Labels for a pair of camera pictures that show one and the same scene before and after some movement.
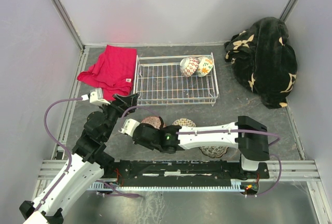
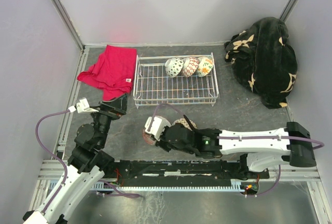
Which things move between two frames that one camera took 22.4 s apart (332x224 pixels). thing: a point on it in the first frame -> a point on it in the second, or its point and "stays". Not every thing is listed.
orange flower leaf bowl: x=205 y=65 stays
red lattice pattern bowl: x=188 y=66 stays
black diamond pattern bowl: x=156 y=122 -> x=173 y=66
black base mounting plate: x=179 y=171 stays
